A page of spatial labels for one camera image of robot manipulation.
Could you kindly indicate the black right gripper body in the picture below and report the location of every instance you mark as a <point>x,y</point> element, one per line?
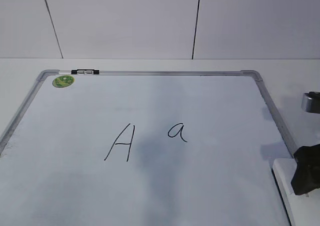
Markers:
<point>307,174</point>

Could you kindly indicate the white rectangular board eraser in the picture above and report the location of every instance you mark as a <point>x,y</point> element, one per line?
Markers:
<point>283,170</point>

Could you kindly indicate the white aluminium-framed whiteboard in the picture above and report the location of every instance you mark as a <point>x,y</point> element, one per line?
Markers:
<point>143,149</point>

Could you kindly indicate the green round magnet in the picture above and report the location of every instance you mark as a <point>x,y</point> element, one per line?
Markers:
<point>63,81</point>

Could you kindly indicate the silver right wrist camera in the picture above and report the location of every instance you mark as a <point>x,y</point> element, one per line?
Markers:
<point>311,102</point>

